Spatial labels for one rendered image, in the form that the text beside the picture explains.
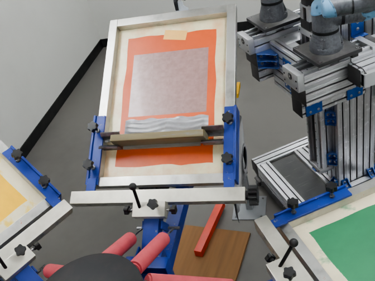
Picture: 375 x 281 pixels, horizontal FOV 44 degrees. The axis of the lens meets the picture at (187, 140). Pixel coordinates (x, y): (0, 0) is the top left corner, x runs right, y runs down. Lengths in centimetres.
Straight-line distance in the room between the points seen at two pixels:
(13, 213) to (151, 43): 92
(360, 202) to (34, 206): 125
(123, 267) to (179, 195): 48
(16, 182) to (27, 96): 268
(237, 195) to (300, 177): 148
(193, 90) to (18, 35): 293
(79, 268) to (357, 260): 91
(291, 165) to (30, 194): 182
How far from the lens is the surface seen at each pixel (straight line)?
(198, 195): 170
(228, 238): 306
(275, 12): 259
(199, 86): 196
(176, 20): 214
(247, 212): 321
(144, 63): 209
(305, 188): 304
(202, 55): 202
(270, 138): 382
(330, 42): 220
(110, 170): 195
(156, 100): 199
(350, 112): 274
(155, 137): 180
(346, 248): 174
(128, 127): 198
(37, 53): 489
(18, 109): 451
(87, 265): 138
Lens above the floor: 229
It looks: 35 degrees down
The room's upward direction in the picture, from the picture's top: 15 degrees counter-clockwise
